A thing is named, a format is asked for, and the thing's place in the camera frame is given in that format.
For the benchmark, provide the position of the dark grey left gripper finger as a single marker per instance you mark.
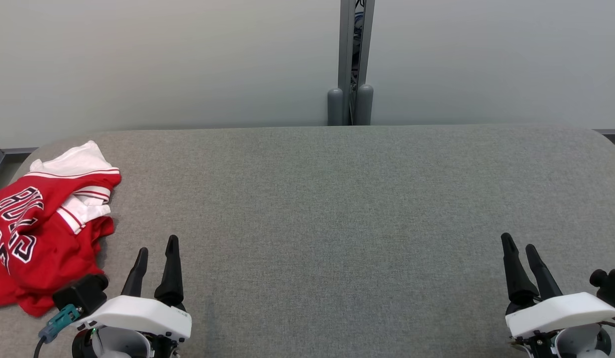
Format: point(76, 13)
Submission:
point(170, 278)
point(136, 278)

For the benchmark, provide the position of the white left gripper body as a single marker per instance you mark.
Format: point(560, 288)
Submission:
point(133, 313)

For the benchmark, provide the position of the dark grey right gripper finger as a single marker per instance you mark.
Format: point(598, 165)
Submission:
point(516, 283)
point(544, 283)

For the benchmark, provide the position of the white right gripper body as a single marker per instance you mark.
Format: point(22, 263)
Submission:
point(561, 311)

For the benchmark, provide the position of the red printed jersey white sleeves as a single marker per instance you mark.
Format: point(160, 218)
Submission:
point(24, 219)

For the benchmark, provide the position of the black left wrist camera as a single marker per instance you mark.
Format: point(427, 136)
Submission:
point(83, 293)

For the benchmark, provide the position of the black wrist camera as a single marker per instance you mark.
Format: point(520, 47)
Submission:
point(613, 288)
point(83, 293)

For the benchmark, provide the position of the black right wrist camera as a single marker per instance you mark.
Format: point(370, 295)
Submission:
point(613, 288)

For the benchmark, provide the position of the teal left camera connector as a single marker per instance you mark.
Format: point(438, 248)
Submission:
point(61, 320)

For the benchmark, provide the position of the grey partition base rail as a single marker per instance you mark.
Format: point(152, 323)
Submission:
point(611, 132)
point(19, 150)

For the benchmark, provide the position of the grey partition post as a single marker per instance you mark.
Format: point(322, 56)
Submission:
point(346, 74)

